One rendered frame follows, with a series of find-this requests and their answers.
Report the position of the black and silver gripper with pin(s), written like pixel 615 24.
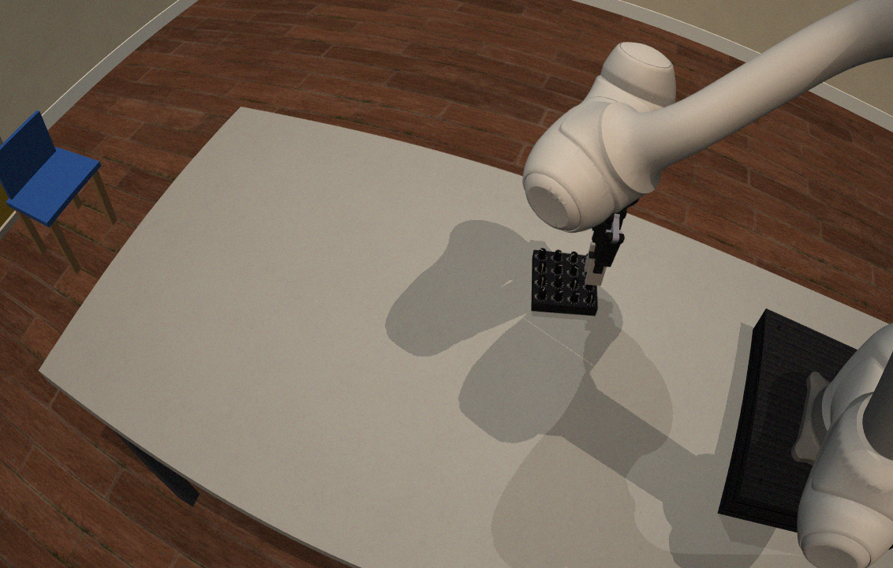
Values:
pixel 605 243

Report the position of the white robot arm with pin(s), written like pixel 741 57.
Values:
pixel 601 156

